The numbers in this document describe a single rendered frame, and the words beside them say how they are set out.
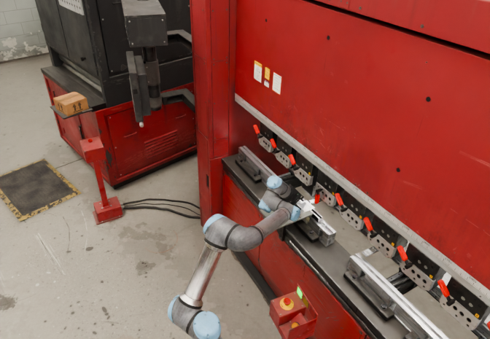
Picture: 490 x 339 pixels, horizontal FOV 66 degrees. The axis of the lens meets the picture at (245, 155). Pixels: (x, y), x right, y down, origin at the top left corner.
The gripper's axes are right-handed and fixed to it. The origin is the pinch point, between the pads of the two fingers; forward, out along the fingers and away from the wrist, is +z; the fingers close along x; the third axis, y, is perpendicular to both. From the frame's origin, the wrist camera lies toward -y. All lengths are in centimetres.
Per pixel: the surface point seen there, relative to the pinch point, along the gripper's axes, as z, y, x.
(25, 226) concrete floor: -27, -188, 185
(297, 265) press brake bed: 18.7, -26.5, -15.1
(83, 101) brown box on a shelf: -61, -63, 192
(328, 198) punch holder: -14.5, 15.5, -19.7
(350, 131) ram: -47, 44, -24
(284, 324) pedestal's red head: -1, -48, -43
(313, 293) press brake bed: 23, -30, -33
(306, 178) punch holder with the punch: -14.1, 16.0, 0.2
